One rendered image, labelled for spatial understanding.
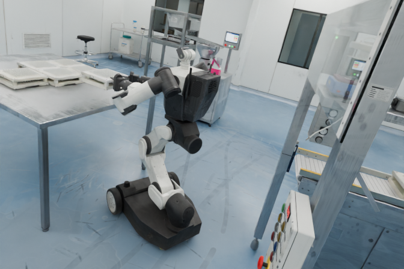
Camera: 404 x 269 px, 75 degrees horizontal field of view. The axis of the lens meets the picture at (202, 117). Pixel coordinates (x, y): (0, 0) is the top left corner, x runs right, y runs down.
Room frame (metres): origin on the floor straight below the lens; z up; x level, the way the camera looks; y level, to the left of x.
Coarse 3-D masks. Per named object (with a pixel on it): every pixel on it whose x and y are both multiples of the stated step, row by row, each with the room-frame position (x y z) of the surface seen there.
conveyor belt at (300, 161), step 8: (296, 160) 1.43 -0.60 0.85; (304, 160) 1.43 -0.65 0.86; (312, 160) 1.45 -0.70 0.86; (296, 168) 1.34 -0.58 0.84; (304, 168) 1.33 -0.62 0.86; (312, 168) 1.35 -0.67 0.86; (320, 168) 1.37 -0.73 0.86; (296, 176) 1.26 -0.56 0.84; (304, 176) 1.25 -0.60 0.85; (368, 176) 1.39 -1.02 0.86; (368, 184) 1.29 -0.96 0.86; (376, 184) 1.31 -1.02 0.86; (384, 184) 1.33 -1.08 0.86; (384, 192) 1.24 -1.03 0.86; (392, 192) 1.26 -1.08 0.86
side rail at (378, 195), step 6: (300, 174) 1.24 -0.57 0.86; (306, 174) 1.23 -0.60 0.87; (312, 174) 1.23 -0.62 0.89; (354, 186) 1.18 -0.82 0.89; (360, 192) 1.17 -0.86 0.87; (372, 192) 1.16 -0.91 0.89; (378, 192) 1.17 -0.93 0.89; (378, 198) 1.16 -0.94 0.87; (384, 198) 1.15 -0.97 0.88; (390, 198) 1.15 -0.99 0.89; (396, 198) 1.14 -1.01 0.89; (396, 204) 1.14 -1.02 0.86; (402, 204) 1.13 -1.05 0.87
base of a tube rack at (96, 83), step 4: (84, 80) 1.78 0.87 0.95; (88, 80) 1.77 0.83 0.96; (92, 80) 1.78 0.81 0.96; (92, 84) 1.75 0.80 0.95; (96, 84) 1.74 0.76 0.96; (100, 84) 1.74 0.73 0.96; (104, 84) 1.75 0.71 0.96; (112, 84) 1.79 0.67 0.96; (104, 88) 1.71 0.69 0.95; (108, 88) 1.72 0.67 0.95; (112, 88) 1.76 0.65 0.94
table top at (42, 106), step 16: (0, 64) 2.14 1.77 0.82; (16, 64) 2.24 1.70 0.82; (0, 96) 1.53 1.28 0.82; (16, 96) 1.58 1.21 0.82; (32, 96) 1.63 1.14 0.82; (48, 96) 1.68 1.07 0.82; (64, 96) 1.74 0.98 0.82; (80, 96) 1.80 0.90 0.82; (96, 96) 1.87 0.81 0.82; (16, 112) 1.37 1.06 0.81; (32, 112) 1.40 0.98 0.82; (48, 112) 1.44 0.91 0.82; (64, 112) 1.48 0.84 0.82; (80, 112) 1.53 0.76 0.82; (96, 112) 1.64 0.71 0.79
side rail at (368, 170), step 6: (300, 150) 1.50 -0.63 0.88; (312, 156) 1.48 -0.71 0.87; (318, 156) 1.48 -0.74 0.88; (324, 156) 1.47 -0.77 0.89; (360, 168) 1.43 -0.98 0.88; (366, 168) 1.42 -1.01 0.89; (372, 174) 1.41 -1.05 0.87; (378, 174) 1.40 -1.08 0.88; (384, 174) 1.40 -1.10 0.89; (390, 174) 1.40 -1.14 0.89
